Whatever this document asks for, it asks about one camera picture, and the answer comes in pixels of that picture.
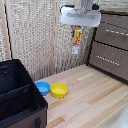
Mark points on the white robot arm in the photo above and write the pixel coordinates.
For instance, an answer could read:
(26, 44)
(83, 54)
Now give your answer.
(85, 4)

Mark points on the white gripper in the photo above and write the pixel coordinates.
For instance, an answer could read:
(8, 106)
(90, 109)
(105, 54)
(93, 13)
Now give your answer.
(80, 17)

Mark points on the yellow plastic bowl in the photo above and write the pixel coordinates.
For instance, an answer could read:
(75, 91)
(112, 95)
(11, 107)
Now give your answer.
(59, 90)

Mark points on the blue plastic bowl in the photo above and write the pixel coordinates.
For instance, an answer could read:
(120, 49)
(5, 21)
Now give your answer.
(42, 87)

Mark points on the beige woven curtain screen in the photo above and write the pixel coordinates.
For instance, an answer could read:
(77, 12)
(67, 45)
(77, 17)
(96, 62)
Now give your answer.
(36, 33)

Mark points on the white object at table edge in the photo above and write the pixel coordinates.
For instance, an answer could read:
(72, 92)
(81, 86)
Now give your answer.
(122, 121)

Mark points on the brown drawer cabinet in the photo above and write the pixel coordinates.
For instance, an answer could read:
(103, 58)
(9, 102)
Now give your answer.
(111, 45)

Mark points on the yellow red granola bar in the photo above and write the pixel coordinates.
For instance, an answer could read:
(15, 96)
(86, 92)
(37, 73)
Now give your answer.
(76, 38)

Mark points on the black fabric storage box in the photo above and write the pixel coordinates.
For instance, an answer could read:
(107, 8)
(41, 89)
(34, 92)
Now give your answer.
(18, 100)

